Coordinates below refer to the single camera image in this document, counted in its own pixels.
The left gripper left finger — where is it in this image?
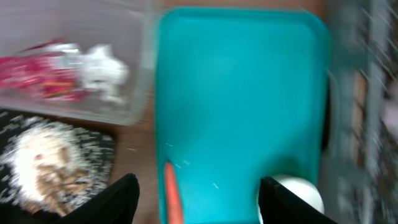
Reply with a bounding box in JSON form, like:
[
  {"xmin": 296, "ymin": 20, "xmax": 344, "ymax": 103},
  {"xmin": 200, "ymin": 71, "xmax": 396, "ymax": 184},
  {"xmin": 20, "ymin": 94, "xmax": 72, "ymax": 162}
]
[{"xmin": 0, "ymin": 173, "xmax": 141, "ymax": 224}]

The white napkin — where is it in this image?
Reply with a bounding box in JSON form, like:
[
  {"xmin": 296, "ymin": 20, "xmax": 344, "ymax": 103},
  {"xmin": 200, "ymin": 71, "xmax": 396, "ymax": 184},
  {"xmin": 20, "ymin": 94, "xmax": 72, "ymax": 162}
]
[{"xmin": 80, "ymin": 44, "xmax": 129, "ymax": 105}]

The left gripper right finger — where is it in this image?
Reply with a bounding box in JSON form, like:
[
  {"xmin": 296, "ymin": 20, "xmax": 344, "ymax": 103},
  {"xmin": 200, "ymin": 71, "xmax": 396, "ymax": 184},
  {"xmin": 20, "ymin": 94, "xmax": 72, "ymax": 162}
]
[{"xmin": 257, "ymin": 176, "xmax": 340, "ymax": 224}]

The teal serving tray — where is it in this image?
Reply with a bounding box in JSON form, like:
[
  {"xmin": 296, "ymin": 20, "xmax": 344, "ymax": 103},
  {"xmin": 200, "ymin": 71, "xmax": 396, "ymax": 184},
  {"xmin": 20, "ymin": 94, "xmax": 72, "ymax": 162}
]
[{"xmin": 155, "ymin": 7, "xmax": 330, "ymax": 223}]

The black plastic tray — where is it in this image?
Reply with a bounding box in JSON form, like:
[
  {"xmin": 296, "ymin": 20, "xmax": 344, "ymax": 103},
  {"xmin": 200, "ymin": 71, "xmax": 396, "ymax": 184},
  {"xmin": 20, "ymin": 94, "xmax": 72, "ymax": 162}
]
[{"xmin": 0, "ymin": 108, "xmax": 118, "ymax": 215}]

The orange carrot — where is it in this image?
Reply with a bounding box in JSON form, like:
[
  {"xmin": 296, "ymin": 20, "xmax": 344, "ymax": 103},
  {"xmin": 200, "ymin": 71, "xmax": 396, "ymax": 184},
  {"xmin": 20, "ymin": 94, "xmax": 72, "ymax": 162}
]
[{"xmin": 164, "ymin": 162, "xmax": 184, "ymax": 224}]

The red snack wrapper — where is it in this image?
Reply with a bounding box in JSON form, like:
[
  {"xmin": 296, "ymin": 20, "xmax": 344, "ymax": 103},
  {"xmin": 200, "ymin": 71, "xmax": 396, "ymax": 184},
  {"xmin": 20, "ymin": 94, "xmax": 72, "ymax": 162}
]
[{"xmin": 1, "ymin": 39, "xmax": 89, "ymax": 102}]

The grey dishwasher rack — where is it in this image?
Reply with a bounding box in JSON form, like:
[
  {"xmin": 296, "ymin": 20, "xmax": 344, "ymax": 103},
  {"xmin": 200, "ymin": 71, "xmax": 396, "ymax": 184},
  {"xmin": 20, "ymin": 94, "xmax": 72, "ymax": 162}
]
[{"xmin": 319, "ymin": 0, "xmax": 397, "ymax": 224}]

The clear plastic bin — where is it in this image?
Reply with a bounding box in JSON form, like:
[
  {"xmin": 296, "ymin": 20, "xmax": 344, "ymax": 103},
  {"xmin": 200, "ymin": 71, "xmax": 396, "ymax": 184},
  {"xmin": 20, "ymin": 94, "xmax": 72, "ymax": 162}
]
[{"xmin": 1, "ymin": 0, "xmax": 159, "ymax": 125}]

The small white plate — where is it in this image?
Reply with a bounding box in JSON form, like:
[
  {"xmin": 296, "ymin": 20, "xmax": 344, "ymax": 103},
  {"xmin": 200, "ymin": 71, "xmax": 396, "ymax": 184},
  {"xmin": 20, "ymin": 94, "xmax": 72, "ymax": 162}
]
[{"xmin": 256, "ymin": 174, "xmax": 325, "ymax": 224}]

